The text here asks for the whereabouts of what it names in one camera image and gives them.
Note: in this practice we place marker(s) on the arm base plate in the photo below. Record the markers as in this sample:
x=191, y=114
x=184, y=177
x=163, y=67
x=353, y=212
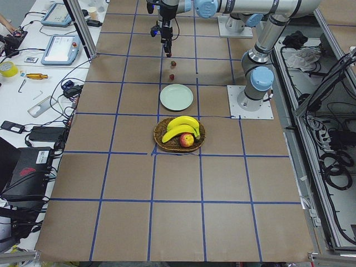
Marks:
x=233, y=28
x=242, y=107

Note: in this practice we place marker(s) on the pale green round plate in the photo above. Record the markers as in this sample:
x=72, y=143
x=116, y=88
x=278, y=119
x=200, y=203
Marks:
x=176, y=97

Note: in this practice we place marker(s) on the black computer box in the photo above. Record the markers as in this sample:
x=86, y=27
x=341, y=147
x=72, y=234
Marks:
x=24, y=171

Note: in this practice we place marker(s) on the aluminium frame post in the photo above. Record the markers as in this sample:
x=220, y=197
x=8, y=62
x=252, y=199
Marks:
x=74, y=10

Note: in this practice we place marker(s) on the far teach pendant tablet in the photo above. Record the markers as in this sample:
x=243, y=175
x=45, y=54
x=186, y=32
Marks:
x=57, y=16

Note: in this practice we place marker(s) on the near teach pendant tablet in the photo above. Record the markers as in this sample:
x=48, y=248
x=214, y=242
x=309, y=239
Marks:
x=61, y=50

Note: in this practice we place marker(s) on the yellow banana bunch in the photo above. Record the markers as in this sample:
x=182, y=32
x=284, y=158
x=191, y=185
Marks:
x=182, y=125

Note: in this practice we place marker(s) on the yellow tape roll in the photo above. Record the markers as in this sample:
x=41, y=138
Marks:
x=8, y=69

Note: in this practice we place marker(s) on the black cloth bundle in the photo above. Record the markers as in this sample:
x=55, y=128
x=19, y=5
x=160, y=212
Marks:
x=296, y=40

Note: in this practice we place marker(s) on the black power adapter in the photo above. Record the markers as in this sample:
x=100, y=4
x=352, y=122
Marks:
x=46, y=134

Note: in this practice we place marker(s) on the paper cup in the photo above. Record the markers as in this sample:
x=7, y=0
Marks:
x=92, y=11

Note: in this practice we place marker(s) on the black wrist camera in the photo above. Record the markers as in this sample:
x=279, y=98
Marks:
x=155, y=30

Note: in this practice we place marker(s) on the orange metal tool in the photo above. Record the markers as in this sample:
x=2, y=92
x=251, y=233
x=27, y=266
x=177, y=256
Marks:
x=36, y=76

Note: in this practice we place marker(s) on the grey metal bracket plate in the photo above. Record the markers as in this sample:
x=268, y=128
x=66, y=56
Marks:
x=42, y=106

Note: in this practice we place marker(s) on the brown wicker basket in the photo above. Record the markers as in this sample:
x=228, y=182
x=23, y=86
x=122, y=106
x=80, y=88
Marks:
x=173, y=145

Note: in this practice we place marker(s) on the red yellow apple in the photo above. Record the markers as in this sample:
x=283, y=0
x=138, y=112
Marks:
x=186, y=140

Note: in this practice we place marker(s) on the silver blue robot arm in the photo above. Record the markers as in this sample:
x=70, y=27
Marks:
x=279, y=12
x=259, y=78

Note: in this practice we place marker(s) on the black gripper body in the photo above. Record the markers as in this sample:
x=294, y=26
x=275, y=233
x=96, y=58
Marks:
x=167, y=14

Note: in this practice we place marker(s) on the white crumpled cloth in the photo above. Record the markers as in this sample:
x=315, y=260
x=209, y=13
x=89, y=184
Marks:
x=304, y=59

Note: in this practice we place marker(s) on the teach pendant tablet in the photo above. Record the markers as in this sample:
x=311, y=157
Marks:
x=57, y=16
x=61, y=50

